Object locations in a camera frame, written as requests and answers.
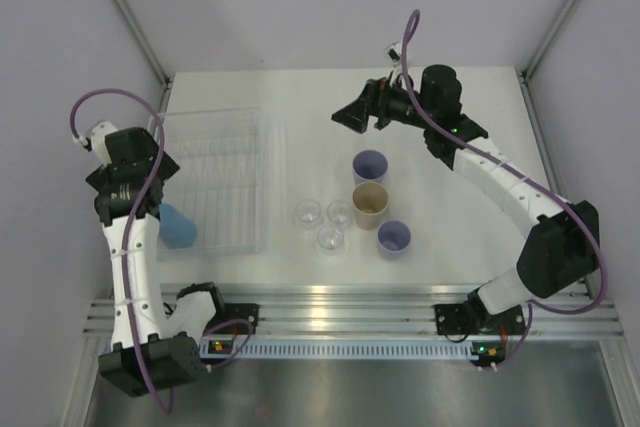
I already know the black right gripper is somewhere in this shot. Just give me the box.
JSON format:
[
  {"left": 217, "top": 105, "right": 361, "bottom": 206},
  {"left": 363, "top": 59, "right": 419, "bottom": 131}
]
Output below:
[{"left": 332, "top": 71, "right": 435, "bottom": 135}]

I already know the lilac plastic cup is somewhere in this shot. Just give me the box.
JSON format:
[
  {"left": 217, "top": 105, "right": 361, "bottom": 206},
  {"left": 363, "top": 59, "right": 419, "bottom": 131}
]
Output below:
[
  {"left": 376, "top": 220, "right": 412, "bottom": 260},
  {"left": 352, "top": 150, "right": 389, "bottom": 185}
]

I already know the beige plastic cup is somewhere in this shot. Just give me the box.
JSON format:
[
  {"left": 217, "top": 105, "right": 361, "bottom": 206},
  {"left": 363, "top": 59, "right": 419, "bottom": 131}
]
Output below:
[{"left": 351, "top": 181, "right": 389, "bottom": 230}]

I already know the blue plastic cup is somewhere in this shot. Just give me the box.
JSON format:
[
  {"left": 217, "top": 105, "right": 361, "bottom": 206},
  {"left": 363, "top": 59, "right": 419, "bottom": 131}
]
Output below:
[{"left": 159, "top": 203, "right": 198, "bottom": 249}]

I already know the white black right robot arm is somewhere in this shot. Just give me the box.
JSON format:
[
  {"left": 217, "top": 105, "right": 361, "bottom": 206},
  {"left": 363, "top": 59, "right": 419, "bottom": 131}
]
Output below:
[{"left": 331, "top": 65, "right": 599, "bottom": 335}]

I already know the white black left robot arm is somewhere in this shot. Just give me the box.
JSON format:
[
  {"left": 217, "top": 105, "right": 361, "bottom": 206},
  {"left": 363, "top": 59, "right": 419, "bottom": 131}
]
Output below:
[{"left": 86, "top": 121, "right": 228, "bottom": 397}]

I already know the clear plastic cup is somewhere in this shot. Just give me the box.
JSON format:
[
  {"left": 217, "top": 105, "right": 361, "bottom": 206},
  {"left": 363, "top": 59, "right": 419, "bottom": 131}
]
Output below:
[
  {"left": 326, "top": 200, "right": 354, "bottom": 227},
  {"left": 294, "top": 199, "right": 322, "bottom": 229},
  {"left": 316, "top": 225, "right": 345, "bottom": 254}
]

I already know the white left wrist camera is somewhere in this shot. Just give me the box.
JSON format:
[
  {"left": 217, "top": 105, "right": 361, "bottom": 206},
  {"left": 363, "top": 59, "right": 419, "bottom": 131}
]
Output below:
[{"left": 74, "top": 120, "right": 117, "bottom": 166}]

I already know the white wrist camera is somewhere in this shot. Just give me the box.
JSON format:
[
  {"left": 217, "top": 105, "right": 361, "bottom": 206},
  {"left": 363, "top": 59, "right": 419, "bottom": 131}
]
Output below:
[
  {"left": 74, "top": 120, "right": 117, "bottom": 166},
  {"left": 384, "top": 42, "right": 402, "bottom": 72}
]

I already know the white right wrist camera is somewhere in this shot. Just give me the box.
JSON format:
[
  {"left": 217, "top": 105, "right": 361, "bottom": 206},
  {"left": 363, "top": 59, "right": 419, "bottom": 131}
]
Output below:
[{"left": 384, "top": 42, "right": 402, "bottom": 72}]

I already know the white wire dish rack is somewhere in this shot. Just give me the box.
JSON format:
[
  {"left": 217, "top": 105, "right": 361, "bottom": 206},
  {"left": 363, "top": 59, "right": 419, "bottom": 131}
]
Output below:
[{"left": 159, "top": 107, "right": 268, "bottom": 259}]

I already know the aluminium frame rail left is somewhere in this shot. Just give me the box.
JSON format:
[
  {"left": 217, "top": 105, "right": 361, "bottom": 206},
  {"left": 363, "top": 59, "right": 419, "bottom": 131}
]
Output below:
[{"left": 110, "top": 0, "right": 171, "bottom": 90}]

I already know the aluminium frame rail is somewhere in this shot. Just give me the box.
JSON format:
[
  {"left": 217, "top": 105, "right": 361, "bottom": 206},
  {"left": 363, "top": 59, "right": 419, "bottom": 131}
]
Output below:
[
  {"left": 520, "top": 0, "right": 582, "bottom": 85},
  {"left": 110, "top": 0, "right": 171, "bottom": 90}
]

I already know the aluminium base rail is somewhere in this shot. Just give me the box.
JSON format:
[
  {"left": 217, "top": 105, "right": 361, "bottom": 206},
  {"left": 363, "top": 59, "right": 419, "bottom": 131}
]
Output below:
[{"left": 82, "top": 282, "right": 624, "bottom": 343}]

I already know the perforated blue cable duct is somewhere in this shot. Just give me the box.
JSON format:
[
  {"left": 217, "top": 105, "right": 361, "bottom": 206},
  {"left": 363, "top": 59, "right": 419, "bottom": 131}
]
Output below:
[{"left": 99, "top": 339, "right": 506, "bottom": 361}]

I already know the aluminium frame rail right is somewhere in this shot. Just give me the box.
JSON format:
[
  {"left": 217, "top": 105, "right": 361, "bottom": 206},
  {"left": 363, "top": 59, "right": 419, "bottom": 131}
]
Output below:
[{"left": 520, "top": 0, "right": 582, "bottom": 85}]

